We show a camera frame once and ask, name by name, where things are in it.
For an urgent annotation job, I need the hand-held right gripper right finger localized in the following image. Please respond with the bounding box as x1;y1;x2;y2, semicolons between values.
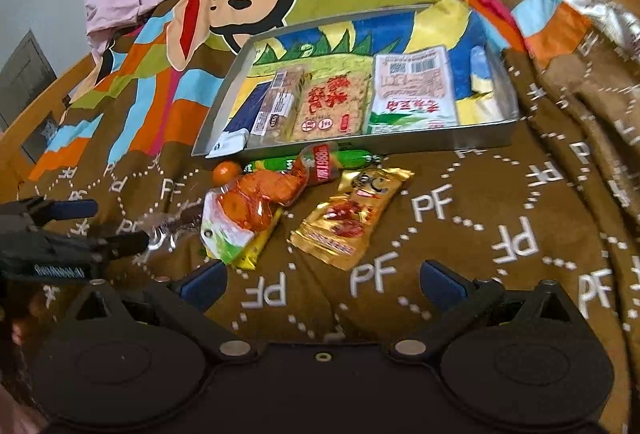
388;258;581;363

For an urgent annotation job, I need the green sausage stick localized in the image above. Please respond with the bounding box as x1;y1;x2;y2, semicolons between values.
247;149;386;175

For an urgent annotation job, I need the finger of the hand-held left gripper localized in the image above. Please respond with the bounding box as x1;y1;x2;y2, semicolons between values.
0;197;100;230
87;230;152;261

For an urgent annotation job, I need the long blue white packet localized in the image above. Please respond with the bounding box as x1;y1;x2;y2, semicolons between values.
215;79;276;153

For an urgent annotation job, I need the red sausage stick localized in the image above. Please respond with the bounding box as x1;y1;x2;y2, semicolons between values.
299;141;344;188

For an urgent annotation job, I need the white green snack packet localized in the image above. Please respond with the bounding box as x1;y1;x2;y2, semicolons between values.
362;45;460;135

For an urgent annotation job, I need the grey metal tray dinosaur print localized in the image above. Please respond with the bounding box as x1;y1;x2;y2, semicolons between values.
191;3;521;160

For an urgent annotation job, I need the orange snack packet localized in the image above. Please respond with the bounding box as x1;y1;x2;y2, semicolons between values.
200;164;309;265

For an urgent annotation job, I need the yellow snack packet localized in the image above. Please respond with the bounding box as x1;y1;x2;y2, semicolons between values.
235;209;286;271

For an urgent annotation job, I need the clear rice cracker packet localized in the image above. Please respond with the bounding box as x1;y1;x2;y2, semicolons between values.
285;67;374;146

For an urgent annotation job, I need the brown candy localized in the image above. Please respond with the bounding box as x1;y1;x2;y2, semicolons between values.
132;204;211;258

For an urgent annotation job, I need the brown striped monkey print blanket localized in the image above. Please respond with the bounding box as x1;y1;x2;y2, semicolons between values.
0;0;640;415

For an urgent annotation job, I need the silver floral blanket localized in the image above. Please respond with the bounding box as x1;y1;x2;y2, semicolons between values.
542;0;640;61

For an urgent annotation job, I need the clear nut bar packet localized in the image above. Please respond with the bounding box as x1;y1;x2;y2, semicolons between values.
250;66;306;145

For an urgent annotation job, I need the small orange ball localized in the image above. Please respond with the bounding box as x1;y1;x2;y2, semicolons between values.
212;161;242;188

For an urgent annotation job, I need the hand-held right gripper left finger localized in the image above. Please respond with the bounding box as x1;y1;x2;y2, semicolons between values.
65;259;259;363

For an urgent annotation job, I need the gold snack packet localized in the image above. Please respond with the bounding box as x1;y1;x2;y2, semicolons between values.
289;167;416;273

